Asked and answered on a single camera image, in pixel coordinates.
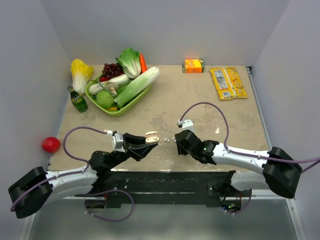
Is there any yellow snack packet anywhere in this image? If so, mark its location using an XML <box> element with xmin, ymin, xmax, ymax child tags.
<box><xmin>209</xmin><ymin>67</ymin><xmax>249</xmax><ymax>101</ymax></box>

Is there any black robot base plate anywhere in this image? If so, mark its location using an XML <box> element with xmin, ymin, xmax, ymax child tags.
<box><xmin>89</xmin><ymin>171</ymin><xmax>250</xmax><ymax>208</ymax></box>

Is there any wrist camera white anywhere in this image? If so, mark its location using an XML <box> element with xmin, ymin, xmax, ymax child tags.
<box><xmin>177</xmin><ymin>119</ymin><xmax>194</xmax><ymax>132</ymax></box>
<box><xmin>106</xmin><ymin>130</ymin><xmax>125</xmax><ymax>153</ymax></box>

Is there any white radish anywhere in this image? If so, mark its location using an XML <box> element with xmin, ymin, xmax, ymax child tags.
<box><xmin>88</xmin><ymin>74</ymin><xmax>131</xmax><ymax>97</ymax></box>

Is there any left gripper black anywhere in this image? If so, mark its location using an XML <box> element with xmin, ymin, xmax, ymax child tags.
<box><xmin>107</xmin><ymin>132</ymin><xmax>158</xmax><ymax>169</ymax></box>

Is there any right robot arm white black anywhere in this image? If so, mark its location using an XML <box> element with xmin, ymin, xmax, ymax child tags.
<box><xmin>175</xmin><ymin>130</ymin><xmax>302</xmax><ymax>199</ymax></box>

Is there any red tomato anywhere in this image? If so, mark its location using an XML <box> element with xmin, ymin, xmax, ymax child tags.
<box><xmin>41</xmin><ymin>137</ymin><xmax>61</xmax><ymax>154</ymax></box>

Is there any green lettuce head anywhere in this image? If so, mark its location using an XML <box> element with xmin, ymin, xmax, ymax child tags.
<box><xmin>116</xmin><ymin>48</ymin><xmax>141</xmax><ymax>79</ymax></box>

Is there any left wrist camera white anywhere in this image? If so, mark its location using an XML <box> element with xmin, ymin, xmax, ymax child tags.
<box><xmin>106</xmin><ymin>130</ymin><xmax>125</xmax><ymax>153</ymax></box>

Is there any long green napa cabbage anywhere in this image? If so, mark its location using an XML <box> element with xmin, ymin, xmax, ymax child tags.
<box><xmin>114</xmin><ymin>66</ymin><xmax>161</xmax><ymax>106</ymax></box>

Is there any orange juice box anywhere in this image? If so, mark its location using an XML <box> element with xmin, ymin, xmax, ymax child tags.
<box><xmin>182</xmin><ymin>59</ymin><xmax>205</xmax><ymax>73</ymax></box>

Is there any beige mushroom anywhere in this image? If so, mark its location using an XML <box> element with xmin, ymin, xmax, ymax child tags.
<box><xmin>105</xmin><ymin>82</ymin><xmax>119</xmax><ymax>97</ymax></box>

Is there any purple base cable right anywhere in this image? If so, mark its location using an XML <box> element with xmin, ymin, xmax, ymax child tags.
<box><xmin>223</xmin><ymin>192</ymin><xmax>253</xmax><ymax>216</ymax></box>

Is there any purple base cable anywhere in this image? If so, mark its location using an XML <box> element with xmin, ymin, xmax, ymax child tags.
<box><xmin>83</xmin><ymin>189</ymin><xmax>135</xmax><ymax>223</ymax></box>
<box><xmin>223</xmin><ymin>192</ymin><xmax>253</xmax><ymax>216</ymax></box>

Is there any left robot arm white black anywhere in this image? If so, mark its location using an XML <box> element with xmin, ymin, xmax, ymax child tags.
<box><xmin>8</xmin><ymin>130</ymin><xmax>159</xmax><ymax>219</ymax></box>

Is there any red chili pepper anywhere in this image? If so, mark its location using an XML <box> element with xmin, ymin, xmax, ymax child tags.
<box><xmin>99</xmin><ymin>76</ymin><xmax>110</xmax><ymax>82</ymax></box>

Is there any purple grapes bunch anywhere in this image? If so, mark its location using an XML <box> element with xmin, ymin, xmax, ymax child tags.
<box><xmin>101</xmin><ymin>63</ymin><xmax>124</xmax><ymax>80</ymax></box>

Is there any round green cabbage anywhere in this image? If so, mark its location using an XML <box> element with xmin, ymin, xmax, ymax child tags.
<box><xmin>96</xmin><ymin>90</ymin><xmax>114</xmax><ymax>109</ymax></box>

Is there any green glass bottle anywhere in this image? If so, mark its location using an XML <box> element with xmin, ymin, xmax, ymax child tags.
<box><xmin>67</xmin><ymin>86</ymin><xmax>88</xmax><ymax>113</ymax></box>

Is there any beige earbud charging case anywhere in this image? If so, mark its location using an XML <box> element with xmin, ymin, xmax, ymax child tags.
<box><xmin>144</xmin><ymin>131</ymin><xmax>160</xmax><ymax>144</ymax></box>

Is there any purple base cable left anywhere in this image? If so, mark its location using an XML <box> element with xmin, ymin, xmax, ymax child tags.
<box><xmin>83</xmin><ymin>189</ymin><xmax>135</xmax><ymax>223</ymax></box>

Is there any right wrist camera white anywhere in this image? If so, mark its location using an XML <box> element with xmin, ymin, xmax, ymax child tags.
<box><xmin>177</xmin><ymin>119</ymin><xmax>194</xmax><ymax>132</ymax></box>

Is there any orange carrot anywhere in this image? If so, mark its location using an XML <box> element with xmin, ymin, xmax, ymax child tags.
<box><xmin>139</xmin><ymin>53</ymin><xmax>148</xmax><ymax>74</ymax></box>

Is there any green plastic basket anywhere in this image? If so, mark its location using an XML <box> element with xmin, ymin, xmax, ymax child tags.
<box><xmin>85</xmin><ymin>74</ymin><xmax>153</xmax><ymax>117</ymax></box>

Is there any yellow napa cabbage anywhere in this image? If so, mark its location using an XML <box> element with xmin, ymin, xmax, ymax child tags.
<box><xmin>70</xmin><ymin>58</ymin><xmax>94</xmax><ymax>95</ymax></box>

